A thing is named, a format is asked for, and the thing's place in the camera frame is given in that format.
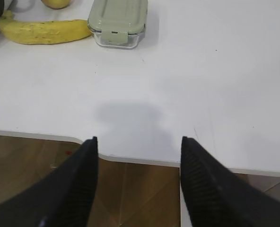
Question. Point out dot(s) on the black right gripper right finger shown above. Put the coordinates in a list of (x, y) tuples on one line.
[(215, 197)]

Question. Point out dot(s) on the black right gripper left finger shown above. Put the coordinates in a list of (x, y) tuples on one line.
[(64, 198)]

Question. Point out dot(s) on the yellow banana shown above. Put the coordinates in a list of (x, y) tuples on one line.
[(46, 32)]

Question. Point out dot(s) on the glass container green lid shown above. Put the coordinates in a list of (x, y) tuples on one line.
[(118, 23)]

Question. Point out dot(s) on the yellow pear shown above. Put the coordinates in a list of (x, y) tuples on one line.
[(56, 4)]

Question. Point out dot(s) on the navy and white lunch bag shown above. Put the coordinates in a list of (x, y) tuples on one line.
[(22, 9)]

